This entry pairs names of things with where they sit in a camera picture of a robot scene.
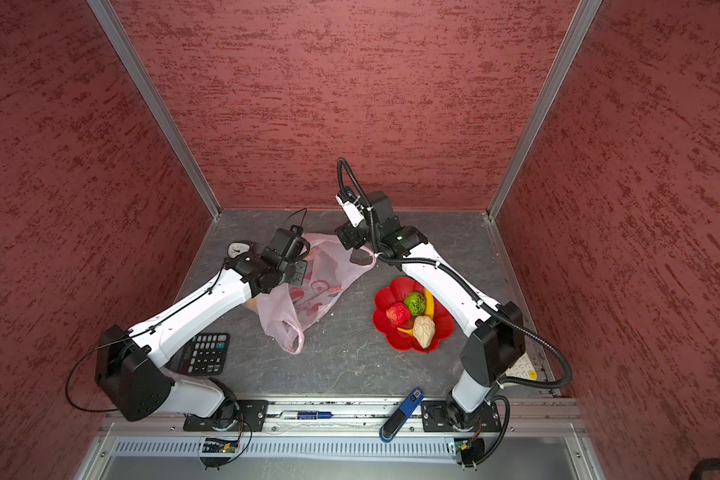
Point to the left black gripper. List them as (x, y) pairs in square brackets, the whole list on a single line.
[(301, 268)]

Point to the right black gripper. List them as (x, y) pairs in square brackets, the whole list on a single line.
[(351, 236)]

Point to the pink plastic bag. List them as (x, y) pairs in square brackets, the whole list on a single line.
[(287, 312)]

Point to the red fake strawberry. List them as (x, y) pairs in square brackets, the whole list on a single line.
[(398, 314)]

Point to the green fake apple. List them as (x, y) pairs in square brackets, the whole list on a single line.
[(416, 303)]

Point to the yellow fake banana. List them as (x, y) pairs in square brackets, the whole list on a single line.
[(429, 311)]

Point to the beige fake fruit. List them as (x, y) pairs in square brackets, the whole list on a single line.
[(423, 330)]

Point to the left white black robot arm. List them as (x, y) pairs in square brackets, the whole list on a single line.
[(131, 364)]

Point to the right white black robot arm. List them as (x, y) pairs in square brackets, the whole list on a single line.
[(494, 344)]

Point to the white teal kitchen timer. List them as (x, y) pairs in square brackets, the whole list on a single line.
[(239, 248)]

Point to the black calculator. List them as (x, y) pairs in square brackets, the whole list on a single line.
[(204, 355)]

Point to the blue black marker tool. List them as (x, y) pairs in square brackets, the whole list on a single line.
[(400, 415)]

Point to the left circuit board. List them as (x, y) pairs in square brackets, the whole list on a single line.
[(219, 446)]

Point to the circuit board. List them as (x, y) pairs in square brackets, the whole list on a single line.
[(468, 452), (219, 446)]

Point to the cream yellow calculator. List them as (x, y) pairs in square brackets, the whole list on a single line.
[(523, 368)]

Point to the right circuit board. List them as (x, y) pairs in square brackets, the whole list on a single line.
[(468, 452)]

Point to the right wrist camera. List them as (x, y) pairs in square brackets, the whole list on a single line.
[(354, 211)]

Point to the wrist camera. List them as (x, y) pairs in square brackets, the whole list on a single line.
[(354, 211), (287, 247)]

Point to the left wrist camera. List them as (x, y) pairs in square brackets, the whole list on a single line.
[(287, 247)]

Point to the blue pen in rail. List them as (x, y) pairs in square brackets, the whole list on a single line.
[(305, 415)]

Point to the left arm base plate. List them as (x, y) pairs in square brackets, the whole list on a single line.
[(245, 413)]

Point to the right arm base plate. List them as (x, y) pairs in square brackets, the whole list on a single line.
[(435, 419)]

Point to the aluminium front rail frame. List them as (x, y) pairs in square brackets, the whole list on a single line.
[(540, 438)]

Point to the right aluminium corner post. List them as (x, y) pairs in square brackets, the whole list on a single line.
[(576, 32)]

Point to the aluminium corner post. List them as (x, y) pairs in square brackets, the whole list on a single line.
[(576, 32), (117, 36)]

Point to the left aluminium corner post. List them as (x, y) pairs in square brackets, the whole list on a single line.
[(117, 36)]

